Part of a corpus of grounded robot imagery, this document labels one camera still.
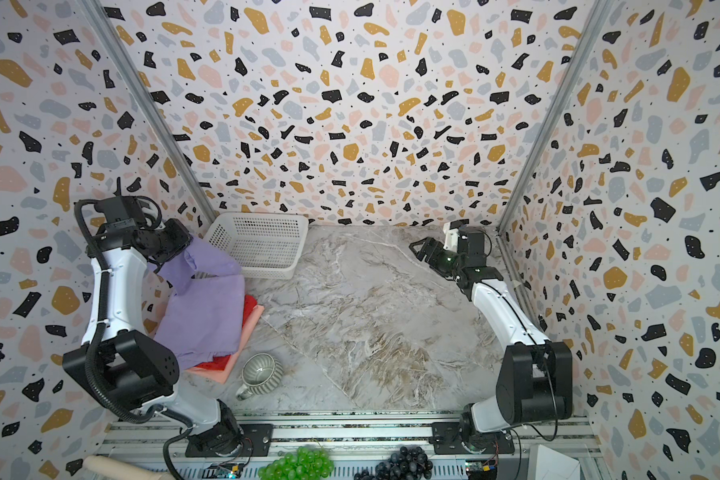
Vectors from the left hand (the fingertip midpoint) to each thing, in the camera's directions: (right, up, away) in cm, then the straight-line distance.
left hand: (189, 228), depth 78 cm
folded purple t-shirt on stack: (-1, -26, +9) cm, 27 cm away
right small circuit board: (+74, -59, -6) cm, 95 cm away
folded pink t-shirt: (+6, -40, +4) cm, 41 cm away
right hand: (+59, -4, +5) cm, 60 cm away
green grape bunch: (+33, -54, -11) cm, 64 cm away
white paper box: (+88, -55, -10) cm, 104 cm away
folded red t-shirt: (+6, -37, +4) cm, 38 cm away
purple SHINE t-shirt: (-5, -15, +15) cm, 22 cm away
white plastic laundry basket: (+6, -3, +39) cm, 39 cm away
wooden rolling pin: (-13, -56, -9) cm, 58 cm away
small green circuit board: (+15, -58, -8) cm, 60 cm away
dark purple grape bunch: (+55, -54, -12) cm, 78 cm away
